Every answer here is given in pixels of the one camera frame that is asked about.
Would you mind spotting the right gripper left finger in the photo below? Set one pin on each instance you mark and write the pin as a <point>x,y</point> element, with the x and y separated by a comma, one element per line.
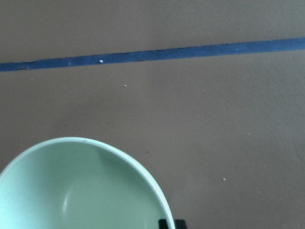
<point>162,224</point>

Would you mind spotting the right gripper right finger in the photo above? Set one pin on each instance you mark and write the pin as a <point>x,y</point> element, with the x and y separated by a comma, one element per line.
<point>180,224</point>

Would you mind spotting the green bowl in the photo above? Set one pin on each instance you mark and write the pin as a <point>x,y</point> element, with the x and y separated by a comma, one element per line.
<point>79,183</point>

